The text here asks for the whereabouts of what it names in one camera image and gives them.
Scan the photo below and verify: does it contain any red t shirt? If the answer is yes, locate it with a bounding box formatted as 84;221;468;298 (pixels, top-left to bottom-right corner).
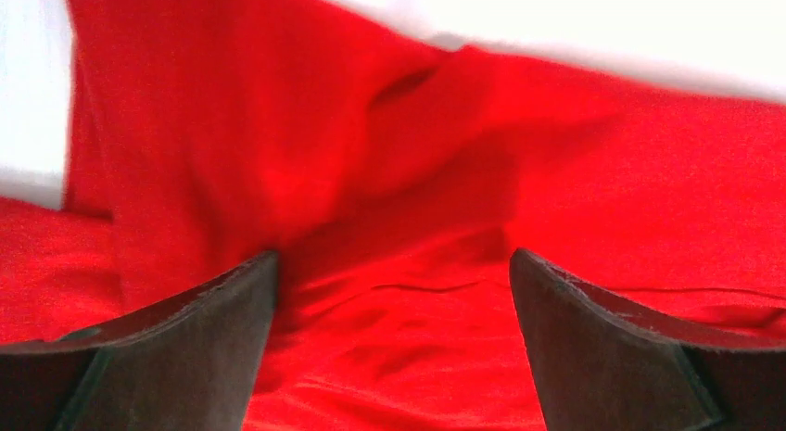
1;0;785;430

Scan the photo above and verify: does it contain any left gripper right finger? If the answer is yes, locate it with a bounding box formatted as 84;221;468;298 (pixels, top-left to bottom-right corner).
510;249;785;430

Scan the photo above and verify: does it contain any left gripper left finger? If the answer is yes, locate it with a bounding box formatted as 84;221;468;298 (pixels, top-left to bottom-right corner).
1;252;278;430

